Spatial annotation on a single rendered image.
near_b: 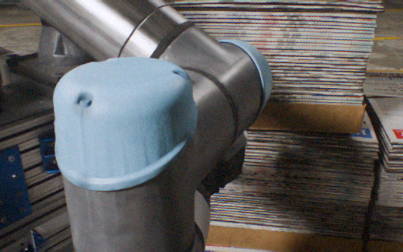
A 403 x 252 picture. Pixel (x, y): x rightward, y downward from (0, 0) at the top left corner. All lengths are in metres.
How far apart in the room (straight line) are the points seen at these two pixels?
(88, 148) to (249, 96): 0.15
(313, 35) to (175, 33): 0.29
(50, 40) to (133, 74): 0.82
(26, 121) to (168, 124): 0.79
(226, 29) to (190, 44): 0.26
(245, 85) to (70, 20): 0.15
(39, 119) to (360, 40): 0.69
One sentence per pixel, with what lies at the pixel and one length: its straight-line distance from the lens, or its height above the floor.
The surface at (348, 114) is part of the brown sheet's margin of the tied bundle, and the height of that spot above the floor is 0.87.
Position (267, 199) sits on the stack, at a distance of 0.70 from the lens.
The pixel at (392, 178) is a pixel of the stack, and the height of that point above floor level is 0.76.
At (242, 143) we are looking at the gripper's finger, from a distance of 0.52.
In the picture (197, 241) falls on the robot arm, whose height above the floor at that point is 0.89.
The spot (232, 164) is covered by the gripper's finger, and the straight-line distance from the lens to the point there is 0.48.
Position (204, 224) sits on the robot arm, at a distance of 0.35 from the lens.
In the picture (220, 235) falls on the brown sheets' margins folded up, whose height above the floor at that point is 0.63.
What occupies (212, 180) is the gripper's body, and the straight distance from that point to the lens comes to 0.43.
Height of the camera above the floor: 1.10
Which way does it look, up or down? 25 degrees down
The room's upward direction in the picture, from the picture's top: straight up
